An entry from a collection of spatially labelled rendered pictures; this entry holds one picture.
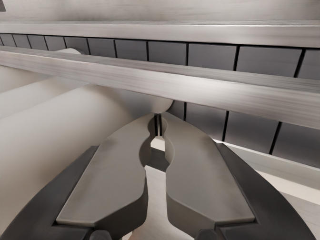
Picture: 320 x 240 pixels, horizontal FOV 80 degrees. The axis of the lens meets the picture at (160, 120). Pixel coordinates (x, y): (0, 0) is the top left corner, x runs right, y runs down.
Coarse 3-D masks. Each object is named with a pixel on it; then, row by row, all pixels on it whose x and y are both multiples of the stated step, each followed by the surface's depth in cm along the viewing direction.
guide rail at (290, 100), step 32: (0, 64) 15; (32, 64) 13; (64, 64) 11; (96, 64) 10; (128, 64) 9; (160, 64) 9; (160, 96) 9; (192, 96) 8; (224, 96) 7; (256, 96) 6; (288, 96) 6
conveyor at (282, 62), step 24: (48, 48) 24; (96, 48) 20; (120, 48) 19; (144, 48) 17; (168, 48) 16; (192, 48) 15; (216, 48) 14; (240, 48) 13; (264, 48) 13; (288, 48) 12; (312, 48) 14; (264, 72) 13; (288, 72) 13; (312, 72) 12; (192, 120) 18; (216, 120) 17; (240, 120) 16; (264, 120) 15; (240, 144) 17; (264, 144) 16; (288, 144) 15; (312, 144) 14
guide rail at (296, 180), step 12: (156, 144) 17; (240, 156) 14; (252, 156) 14; (264, 156) 14; (264, 168) 13; (276, 168) 13; (288, 168) 13; (300, 168) 13; (276, 180) 13; (288, 180) 12; (300, 180) 12; (312, 180) 12; (288, 192) 13; (300, 192) 12; (312, 192) 12
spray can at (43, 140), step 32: (64, 96) 11; (96, 96) 11; (128, 96) 13; (0, 128) 8; (32, 128) 9; (64, 128) 9; (96, 128) 10; (0, 160) 7; (32, 160) 8; (64, 160) 9; (0, 192) 7; (32, 192) 8; (0, 224) 7
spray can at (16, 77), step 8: (72, 48) 21; (0, 72) 15; (8, 72) 16; (16, 72) 16; (24, 72) 16; (32, 72) 17; (0, 80) 15; (8, 80) 15; (16, 80) 16; (24, 80) 16; (32, 80) 17; (0, 88) 15; (8, 88) 15
